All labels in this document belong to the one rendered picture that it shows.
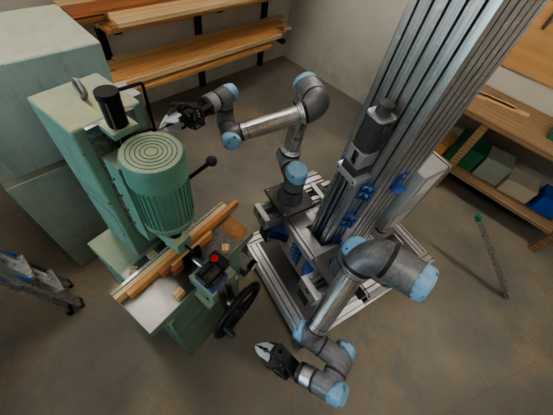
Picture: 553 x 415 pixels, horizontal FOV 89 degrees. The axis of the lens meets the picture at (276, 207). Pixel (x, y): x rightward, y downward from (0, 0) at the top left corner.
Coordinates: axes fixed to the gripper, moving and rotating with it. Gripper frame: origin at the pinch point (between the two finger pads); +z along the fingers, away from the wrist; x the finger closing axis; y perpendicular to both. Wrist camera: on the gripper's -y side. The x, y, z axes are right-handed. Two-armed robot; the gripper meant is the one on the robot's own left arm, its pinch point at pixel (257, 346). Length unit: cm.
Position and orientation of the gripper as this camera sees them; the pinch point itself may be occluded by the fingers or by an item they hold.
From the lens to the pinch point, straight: 120.2
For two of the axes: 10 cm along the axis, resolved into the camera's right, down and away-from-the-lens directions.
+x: 5.5, -6.0, 5.9
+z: -7.9, -1.3, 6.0
